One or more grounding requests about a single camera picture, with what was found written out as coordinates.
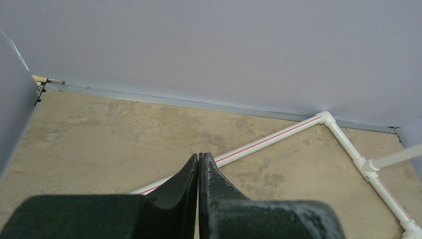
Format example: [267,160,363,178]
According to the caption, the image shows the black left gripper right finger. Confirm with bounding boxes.
[199,153,346,239]

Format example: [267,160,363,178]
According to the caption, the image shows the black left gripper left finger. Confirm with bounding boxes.
[0,154,199,239]

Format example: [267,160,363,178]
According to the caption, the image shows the white PVC pipe frame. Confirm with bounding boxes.
[130,111,422,239]

